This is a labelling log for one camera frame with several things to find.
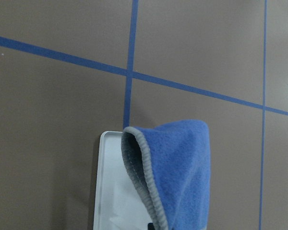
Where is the blue microfiber towel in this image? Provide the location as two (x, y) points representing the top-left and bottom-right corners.
(121, 120), (211, 230)

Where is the white and wooden towel rack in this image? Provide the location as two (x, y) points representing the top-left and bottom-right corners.
(93, 131), (155, 230)

